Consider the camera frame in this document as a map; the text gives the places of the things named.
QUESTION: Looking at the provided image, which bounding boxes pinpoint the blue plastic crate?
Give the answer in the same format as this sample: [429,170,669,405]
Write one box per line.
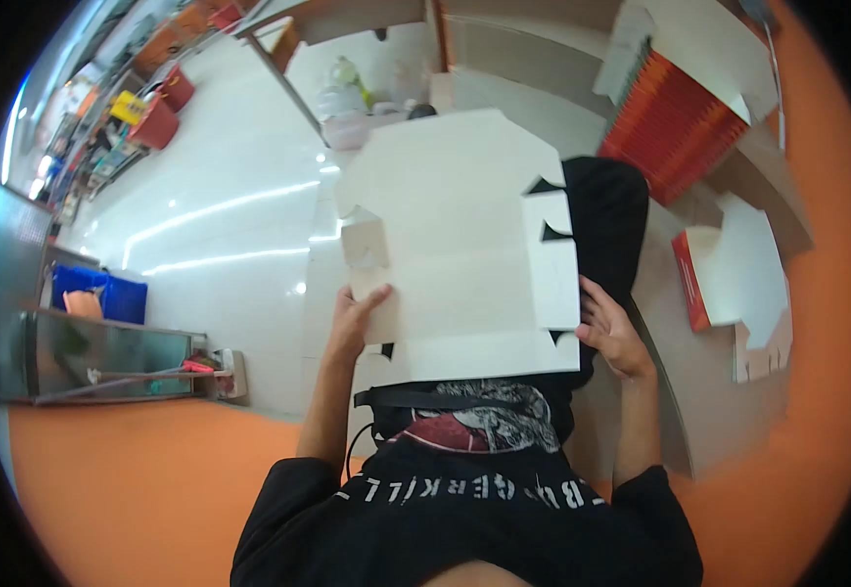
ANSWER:
[51,264,149,326]

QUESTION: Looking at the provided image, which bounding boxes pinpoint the person's right hand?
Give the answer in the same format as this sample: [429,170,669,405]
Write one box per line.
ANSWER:
[575,275,658,381]

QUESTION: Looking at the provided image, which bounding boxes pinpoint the stack of red flat boxes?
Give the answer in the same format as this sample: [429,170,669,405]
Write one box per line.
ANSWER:
[598,50,751,208]

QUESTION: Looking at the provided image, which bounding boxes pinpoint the person's left thumb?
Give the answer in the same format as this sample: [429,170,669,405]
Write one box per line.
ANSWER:
[358,285,394,315]

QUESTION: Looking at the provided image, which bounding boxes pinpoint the clear bag of plastic bottles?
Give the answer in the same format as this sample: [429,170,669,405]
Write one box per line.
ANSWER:
[315,55,438,153]

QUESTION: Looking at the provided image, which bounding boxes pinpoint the white cardboard sheet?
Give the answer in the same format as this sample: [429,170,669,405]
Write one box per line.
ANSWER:
[593,0,781,126]

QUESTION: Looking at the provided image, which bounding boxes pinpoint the glass display counter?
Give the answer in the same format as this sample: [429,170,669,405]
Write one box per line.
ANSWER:
[0,180,250,406]

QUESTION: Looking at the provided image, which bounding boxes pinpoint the person's legs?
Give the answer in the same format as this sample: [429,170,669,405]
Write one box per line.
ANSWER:
[525,156,651,391]

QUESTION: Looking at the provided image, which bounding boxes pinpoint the person's body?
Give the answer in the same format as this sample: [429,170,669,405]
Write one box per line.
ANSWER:
[230,378,705,587]

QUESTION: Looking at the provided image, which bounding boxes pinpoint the yellow sign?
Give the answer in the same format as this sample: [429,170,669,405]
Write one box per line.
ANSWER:
[109,90,149,126]

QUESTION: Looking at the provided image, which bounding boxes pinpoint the white cardboard box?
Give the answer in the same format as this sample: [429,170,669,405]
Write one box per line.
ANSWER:
[334,109,582,384]

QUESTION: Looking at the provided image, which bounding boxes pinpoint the wooden table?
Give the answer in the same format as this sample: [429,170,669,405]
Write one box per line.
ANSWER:
[234,0,442,149]

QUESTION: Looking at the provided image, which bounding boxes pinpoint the person's left hand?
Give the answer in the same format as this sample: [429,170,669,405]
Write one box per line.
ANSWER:
[328,285,394,361]

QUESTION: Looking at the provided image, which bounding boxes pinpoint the person's right fingers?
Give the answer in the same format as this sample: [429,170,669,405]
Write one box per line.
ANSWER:
[575,275,617,346]

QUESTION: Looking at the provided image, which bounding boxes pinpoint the folded red and white box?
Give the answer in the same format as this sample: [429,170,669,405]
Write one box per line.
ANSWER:
[671,192,791,333]

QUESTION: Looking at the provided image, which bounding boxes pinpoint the red bucket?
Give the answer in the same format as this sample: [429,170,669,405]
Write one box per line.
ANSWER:
[157,65,197,113]
[128,91,181,151]

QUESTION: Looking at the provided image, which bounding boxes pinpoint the full shop shelf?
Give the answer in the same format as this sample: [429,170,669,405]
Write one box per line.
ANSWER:
[32,69,149,225]

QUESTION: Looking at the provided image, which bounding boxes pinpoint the white notched cardboard piece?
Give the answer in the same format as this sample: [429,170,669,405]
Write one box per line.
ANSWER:
[732,308,795,384]

